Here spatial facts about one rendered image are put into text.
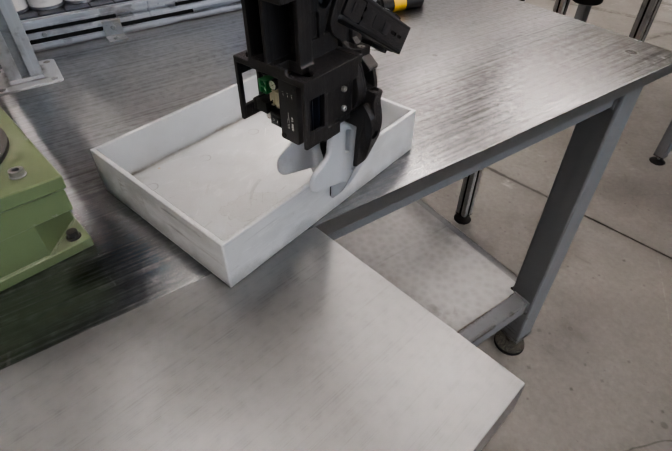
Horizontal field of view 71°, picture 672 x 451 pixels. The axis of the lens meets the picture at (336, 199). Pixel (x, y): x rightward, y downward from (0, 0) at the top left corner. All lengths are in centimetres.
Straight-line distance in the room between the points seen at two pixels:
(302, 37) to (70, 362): 28
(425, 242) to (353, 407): 99
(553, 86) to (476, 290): 62
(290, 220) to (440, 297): 81
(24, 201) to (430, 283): 96
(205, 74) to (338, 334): 48
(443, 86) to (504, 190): 124
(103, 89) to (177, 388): 49
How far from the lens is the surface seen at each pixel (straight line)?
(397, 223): 135
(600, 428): 139
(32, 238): 46
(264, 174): 51
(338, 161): 40
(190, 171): 53
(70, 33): 93
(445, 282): 122
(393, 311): 39
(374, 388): 35
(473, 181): 160
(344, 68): 34
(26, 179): 45
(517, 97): 70
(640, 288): 174
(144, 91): 72
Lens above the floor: 114
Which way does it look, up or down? 40 degrees down
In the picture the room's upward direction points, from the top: straight up
